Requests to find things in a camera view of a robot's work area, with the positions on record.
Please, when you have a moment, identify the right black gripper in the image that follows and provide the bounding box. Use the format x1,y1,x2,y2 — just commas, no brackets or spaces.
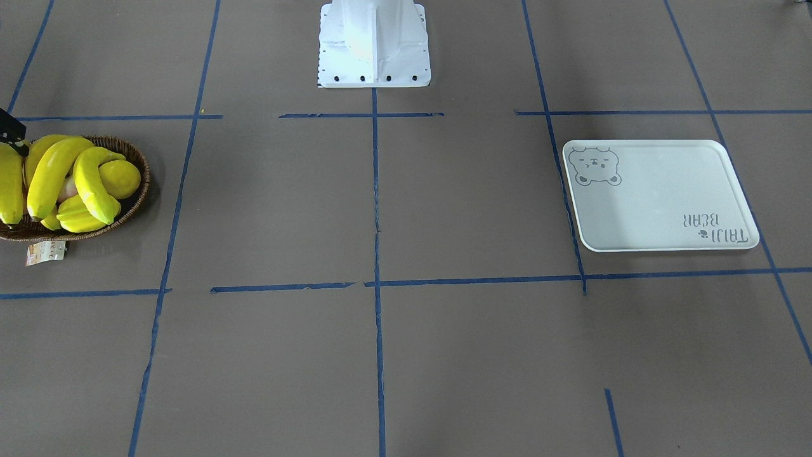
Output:
0,108,27,143

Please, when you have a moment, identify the yellow banana carried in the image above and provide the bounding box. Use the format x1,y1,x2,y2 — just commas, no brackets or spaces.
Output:
1,143,24,226

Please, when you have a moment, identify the brown wicker basket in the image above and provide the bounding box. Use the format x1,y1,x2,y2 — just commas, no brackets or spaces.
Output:
1,135,152,243

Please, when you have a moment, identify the paper basket label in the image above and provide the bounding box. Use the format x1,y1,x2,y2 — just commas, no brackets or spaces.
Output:
25,240,69,267

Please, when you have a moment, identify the yellow banana middle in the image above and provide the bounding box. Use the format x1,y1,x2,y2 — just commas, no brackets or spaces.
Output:
27,136,94,221

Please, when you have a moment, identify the yellow banana curved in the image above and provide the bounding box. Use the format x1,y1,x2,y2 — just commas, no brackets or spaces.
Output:
73,147,125,225

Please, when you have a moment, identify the yellow starfruit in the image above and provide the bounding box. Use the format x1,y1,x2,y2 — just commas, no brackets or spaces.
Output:
57,195,107,232

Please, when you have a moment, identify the yellow lemon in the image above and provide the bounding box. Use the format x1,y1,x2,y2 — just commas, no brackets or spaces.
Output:
99,159,141,200

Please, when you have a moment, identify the white bear tray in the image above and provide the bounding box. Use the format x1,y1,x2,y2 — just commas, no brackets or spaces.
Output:
562,140,761,253

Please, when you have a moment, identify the white pedestal column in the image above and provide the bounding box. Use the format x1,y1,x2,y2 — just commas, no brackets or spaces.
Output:
317,1,432,88

